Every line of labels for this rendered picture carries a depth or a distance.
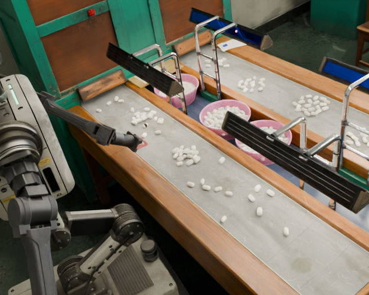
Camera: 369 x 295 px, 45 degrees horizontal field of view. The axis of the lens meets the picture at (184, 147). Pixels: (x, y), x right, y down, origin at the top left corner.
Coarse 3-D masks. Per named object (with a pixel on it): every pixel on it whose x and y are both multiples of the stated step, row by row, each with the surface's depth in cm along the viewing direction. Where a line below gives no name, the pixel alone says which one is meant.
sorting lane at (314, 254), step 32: (128, 96) 264; (128, 128) 237; (160, 128) 233; (160, 160) 212; (192, 192) 192; (224, 192) 189; (256, 192) 186; (224, 224) 175; (256, 224) 173; (288, 224) 170; (320, 224) 168; (256, 256) 161; (288, 256) 159; (320, 256) 157; (352, 256) 155; (320, 288) 147; (352, 288) 146
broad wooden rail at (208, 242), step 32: (96, 160) 244; (128, 160) 212; (128, 192) 220; (160, 192) 191; (160, 224) 200; (192, 224) 174; (192, 256) 184; (224, 256) 160; (224, 288) 170; (256, 288) 148; (288, 288) 147
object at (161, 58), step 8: (144, 48) 223; (152, 48) 225; (160, 48) 228; (128, 56) 221; (160, 56) 213; (168, 56) 214; (176, 56) 216; (144, 64) 211; (152, 64) 210; (160, 64) 233; (176, 64) 220; (168, 72) 232; (176, 72) 223; (176, 96) 237; (184, 96) 232; (184, 104) 234; (184, 112) 237
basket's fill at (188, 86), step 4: (184, 84) 266; (188, 84) 265; (192, 84) 266; (184, 88) 263; (188, 88) 263; (192, 88) 262; (160, 92) 264; (184, 92) 258; (188, 92) 258; (164, 96) 258
